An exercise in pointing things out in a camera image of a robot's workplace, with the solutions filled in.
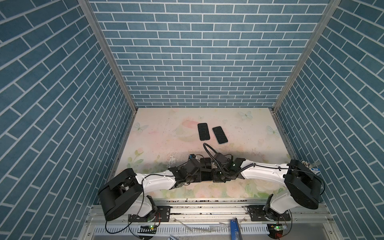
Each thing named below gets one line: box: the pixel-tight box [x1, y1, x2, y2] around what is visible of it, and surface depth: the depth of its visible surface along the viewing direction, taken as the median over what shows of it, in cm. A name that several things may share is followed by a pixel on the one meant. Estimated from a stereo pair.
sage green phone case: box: [212, 126, 228, 144], surface depth 107 cm
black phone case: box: [197, 123, 210, 141], surface depth 110 cm
